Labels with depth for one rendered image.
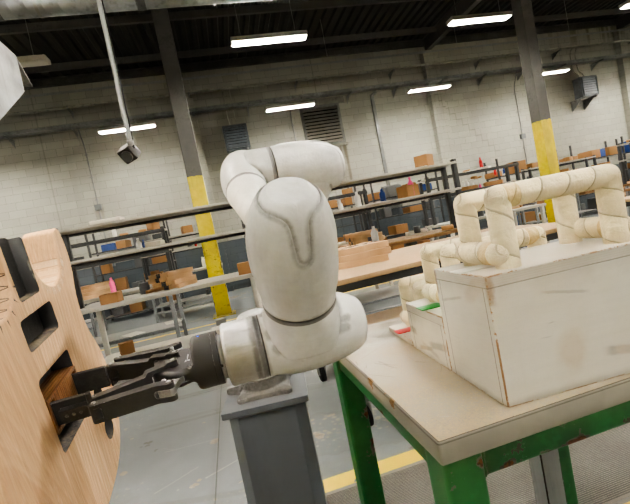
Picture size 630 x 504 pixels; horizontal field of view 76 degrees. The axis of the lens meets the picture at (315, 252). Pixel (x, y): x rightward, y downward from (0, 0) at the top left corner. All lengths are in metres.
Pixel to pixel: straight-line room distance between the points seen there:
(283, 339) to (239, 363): 0.07
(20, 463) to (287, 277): 0.33
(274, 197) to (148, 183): 11.53
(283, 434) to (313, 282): 0.97
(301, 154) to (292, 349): 0.59
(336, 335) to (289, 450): 0.90
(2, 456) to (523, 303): 0.59
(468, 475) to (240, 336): 0.33
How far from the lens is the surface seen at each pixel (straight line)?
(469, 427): 0.56
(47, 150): 12.75
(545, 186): 0.61
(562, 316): 0.62
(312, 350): 0.55
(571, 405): 0.63
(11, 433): 0.53
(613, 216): 0.68
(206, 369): 0.57
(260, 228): 0.45
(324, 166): 1.03
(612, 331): 0.67
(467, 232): 0.64
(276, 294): 0.48
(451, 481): 0.58
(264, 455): 1.43
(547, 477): 1.36
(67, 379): 0.66
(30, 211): 12.68
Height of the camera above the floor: 1.20
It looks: 3 degrees down
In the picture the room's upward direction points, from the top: 11 degrees counter-clockwise
